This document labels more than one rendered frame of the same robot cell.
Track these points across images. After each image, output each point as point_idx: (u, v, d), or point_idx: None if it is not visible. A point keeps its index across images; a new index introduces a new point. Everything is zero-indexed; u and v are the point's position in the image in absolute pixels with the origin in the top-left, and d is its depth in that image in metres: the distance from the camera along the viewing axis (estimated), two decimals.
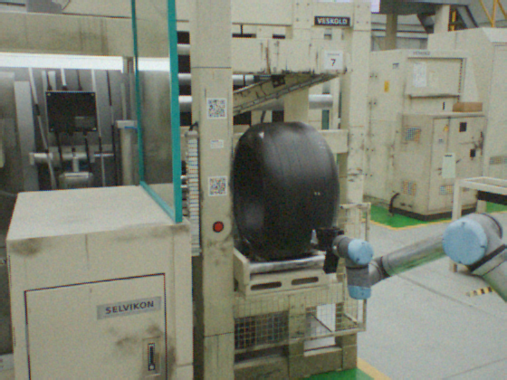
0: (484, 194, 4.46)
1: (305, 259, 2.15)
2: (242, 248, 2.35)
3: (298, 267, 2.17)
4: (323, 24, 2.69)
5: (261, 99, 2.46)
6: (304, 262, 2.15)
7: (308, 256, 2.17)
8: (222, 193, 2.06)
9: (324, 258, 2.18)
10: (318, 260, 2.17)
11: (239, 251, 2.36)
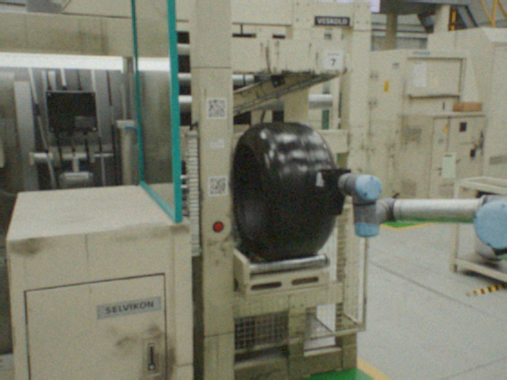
0: (484, 194, 4.46)
1: None
2: (240, 241, 2.37)
3: (299, 258, 2.15)
4: (323, 24, 2.69)
5: (261, 99, 2.46)
6: None
7: None
8: (222, 193, 2.06)
9: None
10: None
11: (240, 244, 2.35)
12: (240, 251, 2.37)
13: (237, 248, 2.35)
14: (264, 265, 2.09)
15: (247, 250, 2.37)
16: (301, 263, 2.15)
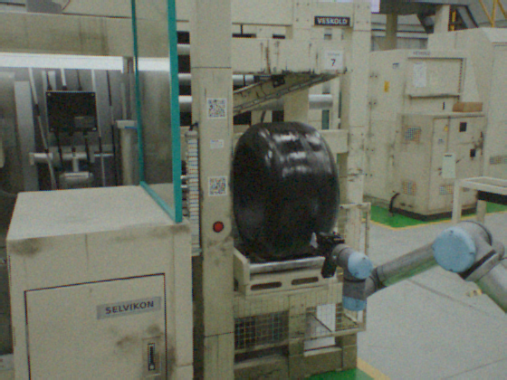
0: (484, 194, 4.46)
1: (306, 262, 2.15)
2: None
3: None
4: (323, 24, 2.69)
5: (261, 99, 2.46)
6: (303, 266, 2.16)
7: (309, 260, 2.16)
8: (222, 193, 2.06)
9: (324, 261, 2.18)
10: (318, 263, 2.17)
11: None
12: (240, 242, 2.36)
13: None
14: None
15: None
16: None
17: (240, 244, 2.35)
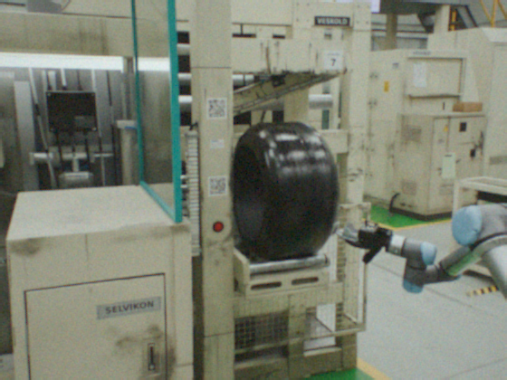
0: (484, 194, 4.46)
1: (303, 256, 2.17)
2: (240, 251, 2.38)
3: (300, 267, 2.15)
4: (323, 24, 2.69)
5: (261, 99, 2.46)
6: (303, 258, 2.15)
7: (306, 255, 2.18)
8: (222, 193, 2.06)
9: (322, 254, 2.19)
10: (317, 256, 2.18)
11: None
12: (239, 241, 2.37)
13: None
14: (263, 271, 2.11)
15: None
16: None
17: (239, 242, 2.36)
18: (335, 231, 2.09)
